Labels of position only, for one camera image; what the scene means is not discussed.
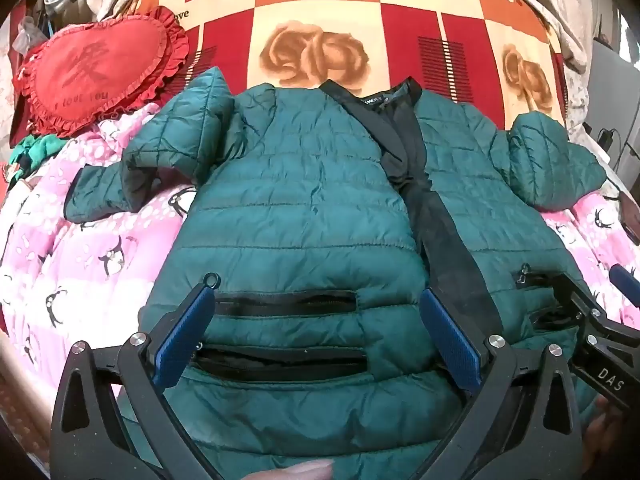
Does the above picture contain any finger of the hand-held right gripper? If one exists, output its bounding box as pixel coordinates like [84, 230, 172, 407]
[552, 272, 604, 320]
[609, 263, 640, 295]

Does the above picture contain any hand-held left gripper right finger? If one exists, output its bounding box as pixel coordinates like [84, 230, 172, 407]
[419, 289, 586, 480]

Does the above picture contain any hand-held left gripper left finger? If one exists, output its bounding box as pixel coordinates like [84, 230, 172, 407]
[50, 272, 222, 480]

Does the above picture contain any green quilted jacket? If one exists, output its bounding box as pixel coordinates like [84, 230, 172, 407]
[65, 67, 608, 480]

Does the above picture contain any person's right hand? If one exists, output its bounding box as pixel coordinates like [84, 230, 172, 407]
[584, 394, 632, 468]

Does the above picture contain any person's left hand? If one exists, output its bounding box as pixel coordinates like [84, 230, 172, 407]
[249, 459, 337, 480]

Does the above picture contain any dark phone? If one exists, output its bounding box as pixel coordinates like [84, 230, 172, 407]
[619, 195, 640, 247]

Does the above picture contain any pink penguin print blanket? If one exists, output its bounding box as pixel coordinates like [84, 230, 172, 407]
[0, 101, 640, 413]

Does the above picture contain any grey laptop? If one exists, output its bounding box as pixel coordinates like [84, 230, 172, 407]
[582, 37, 640, 163]

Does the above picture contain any green and red cloth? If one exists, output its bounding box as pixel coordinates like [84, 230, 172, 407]
[2, 134, 68, 183]

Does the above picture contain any red heart-shaped pillow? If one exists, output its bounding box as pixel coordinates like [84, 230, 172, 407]
[12, 6, 190, 138]

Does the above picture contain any beige crumpled cloth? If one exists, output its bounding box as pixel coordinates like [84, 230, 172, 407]
[520, 0, 603, 77]

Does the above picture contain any clear plastic bag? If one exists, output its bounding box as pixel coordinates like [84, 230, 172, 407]
[17, 14, 48, 53]

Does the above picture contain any checked rose print blanket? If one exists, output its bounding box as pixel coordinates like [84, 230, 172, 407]
[134, 0, 569, 132]

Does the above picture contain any black charger with cable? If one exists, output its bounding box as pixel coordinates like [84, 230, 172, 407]
[597, 127, 636, 196]

